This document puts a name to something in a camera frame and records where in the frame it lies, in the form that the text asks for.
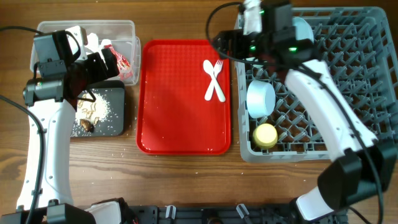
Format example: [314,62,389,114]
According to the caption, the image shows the left black cable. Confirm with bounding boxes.
[0,26,97,224]

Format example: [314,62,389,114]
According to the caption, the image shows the clear plastic waste bin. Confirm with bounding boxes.
[37,20,141,85]

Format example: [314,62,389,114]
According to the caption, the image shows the red serving tray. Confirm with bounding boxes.
[136,39,231,156]

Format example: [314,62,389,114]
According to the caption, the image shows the light blue plate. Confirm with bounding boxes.
[292,17,314,43]

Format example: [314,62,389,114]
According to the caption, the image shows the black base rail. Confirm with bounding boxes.
[124,203,348,224]

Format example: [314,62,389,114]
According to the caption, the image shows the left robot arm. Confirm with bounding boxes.
[1,30,134,223]

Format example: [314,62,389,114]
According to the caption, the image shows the grey dishwasher rack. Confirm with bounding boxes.
[234,7,397,163]

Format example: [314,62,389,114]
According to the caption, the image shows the black rectangular tray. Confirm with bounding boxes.
[71,80,126,138]

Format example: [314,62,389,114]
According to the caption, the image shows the red snack wrapper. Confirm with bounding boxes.
[104,44,132,82]

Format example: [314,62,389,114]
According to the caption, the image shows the black cable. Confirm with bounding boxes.
[205,1,386,224]
[0,26,97,224]

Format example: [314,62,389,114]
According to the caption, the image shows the white plastic spoon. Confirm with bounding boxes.
[203,59,226,103]

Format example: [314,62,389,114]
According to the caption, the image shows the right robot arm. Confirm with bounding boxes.
[209,1,397,223]

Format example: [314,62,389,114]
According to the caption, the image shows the right black cable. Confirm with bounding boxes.
[205,1,386,224]

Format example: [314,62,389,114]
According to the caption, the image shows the rice and food scraps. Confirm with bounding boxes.
[71,93,111,137]

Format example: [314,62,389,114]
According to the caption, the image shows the white napkin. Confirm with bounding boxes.
[85,33,111,54]

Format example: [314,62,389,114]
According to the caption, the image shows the yellow cup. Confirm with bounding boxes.
[252,123,278,148]

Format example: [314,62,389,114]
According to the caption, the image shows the light blue bowl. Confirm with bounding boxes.
[246,80,276,119]

